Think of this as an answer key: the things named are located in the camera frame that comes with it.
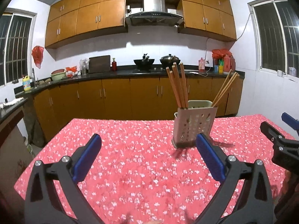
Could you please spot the chopstick in holder right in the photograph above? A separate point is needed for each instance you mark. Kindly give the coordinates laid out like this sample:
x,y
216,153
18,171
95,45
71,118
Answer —
x,y
184,84

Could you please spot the chopstick in holder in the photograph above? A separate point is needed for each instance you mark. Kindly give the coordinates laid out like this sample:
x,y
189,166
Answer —
x,y
178,84
184,84
173,84

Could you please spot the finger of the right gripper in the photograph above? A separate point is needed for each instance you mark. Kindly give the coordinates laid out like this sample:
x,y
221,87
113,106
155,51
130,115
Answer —
x,y
272,134
290,121

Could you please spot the black wok on stove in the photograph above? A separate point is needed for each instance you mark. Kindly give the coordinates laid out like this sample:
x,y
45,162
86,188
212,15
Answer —
x,y
145,63

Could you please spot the left barred window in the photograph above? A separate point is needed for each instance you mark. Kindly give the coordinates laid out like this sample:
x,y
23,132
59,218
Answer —
x,y
15,38

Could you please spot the barred window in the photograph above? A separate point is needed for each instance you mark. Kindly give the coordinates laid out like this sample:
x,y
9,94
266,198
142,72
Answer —
x,y
277,34
15,38

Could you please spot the red floral tablecloth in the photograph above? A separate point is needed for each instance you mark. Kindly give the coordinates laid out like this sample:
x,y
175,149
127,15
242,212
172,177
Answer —
x,y
138,175

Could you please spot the orange bag on counter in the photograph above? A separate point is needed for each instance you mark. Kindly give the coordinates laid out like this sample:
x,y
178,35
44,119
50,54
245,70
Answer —
x,y
70,72

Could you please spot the chopstick in holder left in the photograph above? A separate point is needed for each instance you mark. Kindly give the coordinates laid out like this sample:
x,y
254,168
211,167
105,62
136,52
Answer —
x,y
173,84

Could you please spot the beige perforated utensil holder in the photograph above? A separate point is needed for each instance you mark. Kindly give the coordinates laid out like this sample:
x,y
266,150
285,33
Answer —
x,y
197,118

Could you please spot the steel range hood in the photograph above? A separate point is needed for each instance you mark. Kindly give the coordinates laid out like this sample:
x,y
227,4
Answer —
x,y
153,13

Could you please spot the red sauce bottle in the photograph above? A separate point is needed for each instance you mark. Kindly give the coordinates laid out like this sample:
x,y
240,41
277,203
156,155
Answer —
x,y
114,65

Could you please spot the black wok with lid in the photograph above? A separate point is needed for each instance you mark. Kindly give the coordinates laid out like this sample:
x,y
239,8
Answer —
x,y
169,59

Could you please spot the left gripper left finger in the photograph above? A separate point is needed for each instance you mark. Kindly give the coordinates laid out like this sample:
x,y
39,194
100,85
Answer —
x,y
42,203

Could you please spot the leaning chopstick pair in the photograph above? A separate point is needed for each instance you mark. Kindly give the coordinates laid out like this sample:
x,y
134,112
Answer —
x,y
226,86

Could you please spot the black stone countertop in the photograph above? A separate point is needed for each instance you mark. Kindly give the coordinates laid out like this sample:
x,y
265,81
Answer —
x,y
106,75

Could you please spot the dark wooden cutting board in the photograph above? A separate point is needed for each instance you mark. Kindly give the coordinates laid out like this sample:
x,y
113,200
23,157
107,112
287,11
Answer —
x,y
99,64

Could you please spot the green bowl on counter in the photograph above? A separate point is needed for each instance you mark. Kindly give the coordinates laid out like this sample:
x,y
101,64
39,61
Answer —
x,y
58,74

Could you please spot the chopstick in holder middle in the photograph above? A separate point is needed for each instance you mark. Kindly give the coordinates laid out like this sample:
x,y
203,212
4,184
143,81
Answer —
x,y
178,84

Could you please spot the upper wooden wall cabinets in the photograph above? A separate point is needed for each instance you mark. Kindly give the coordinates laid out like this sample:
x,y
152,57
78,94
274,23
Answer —
x,y
74,20

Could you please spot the yellow detergent bottle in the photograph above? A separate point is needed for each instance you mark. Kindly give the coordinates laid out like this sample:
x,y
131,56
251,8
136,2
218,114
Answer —
x,y
26,83

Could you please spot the lower wooden kitchen cabinets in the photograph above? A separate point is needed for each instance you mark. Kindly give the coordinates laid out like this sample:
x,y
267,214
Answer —
x,y
137,98

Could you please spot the red plastic bag on wall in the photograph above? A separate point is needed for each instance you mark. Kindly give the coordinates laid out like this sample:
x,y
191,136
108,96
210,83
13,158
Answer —
x,y
37,54

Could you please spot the right barred window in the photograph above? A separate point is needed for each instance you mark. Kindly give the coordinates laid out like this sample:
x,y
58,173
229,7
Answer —
x,y
277,34

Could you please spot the pink bottle on counter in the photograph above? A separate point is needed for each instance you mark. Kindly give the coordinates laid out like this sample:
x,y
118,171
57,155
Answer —
x,y
201,65

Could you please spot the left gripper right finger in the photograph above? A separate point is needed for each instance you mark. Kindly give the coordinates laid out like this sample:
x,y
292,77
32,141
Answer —
x,y
254,204

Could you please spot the red bag and bottles group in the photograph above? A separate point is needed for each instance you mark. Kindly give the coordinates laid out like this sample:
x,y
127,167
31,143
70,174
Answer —
x,y
223,60

